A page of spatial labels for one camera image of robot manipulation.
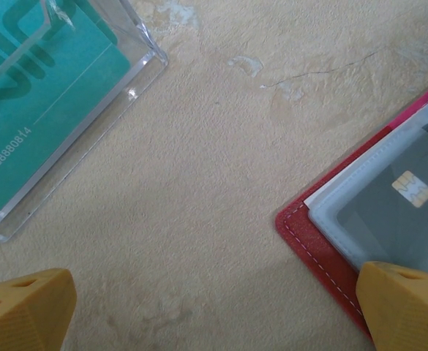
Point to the clear acrylic card stand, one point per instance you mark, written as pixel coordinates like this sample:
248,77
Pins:
74,146

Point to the teal VIP card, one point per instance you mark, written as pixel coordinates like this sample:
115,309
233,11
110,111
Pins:
71,73

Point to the red leather card holder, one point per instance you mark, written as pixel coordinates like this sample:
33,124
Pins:
308,241

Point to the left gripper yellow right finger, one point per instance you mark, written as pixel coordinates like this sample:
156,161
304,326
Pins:
411,318

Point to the black VIP chip card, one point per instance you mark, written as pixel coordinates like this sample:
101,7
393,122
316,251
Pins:
382,226

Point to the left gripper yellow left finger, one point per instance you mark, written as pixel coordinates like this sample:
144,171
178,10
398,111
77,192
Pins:
27,321

